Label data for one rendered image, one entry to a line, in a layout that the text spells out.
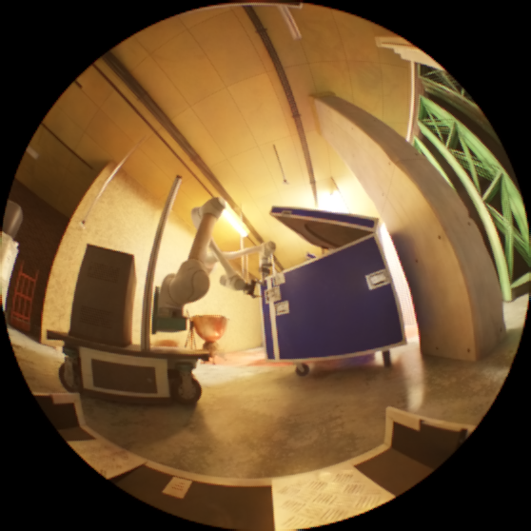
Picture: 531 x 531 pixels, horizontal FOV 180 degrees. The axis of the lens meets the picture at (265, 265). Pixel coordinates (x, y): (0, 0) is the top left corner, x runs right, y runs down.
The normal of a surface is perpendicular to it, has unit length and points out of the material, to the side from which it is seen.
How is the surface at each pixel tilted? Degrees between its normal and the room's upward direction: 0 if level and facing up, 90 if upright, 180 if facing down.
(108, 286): 90
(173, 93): 180
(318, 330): 90
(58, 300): 90
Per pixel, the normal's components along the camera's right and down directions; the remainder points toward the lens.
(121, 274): 0.62, -0.38
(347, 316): -0.66, -0.25
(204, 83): 0.10, 0.91
